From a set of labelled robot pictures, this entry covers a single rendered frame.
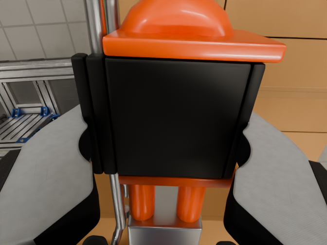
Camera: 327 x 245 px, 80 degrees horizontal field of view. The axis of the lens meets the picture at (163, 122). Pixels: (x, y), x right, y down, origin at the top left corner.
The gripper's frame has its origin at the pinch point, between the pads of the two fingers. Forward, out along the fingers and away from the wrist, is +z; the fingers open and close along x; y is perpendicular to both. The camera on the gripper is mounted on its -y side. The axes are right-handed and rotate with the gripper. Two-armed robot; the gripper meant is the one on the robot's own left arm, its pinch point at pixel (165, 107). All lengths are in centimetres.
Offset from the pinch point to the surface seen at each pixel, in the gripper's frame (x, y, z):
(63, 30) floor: -64, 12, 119
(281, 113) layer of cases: 51, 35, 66
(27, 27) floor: -86, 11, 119
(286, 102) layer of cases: 52, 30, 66
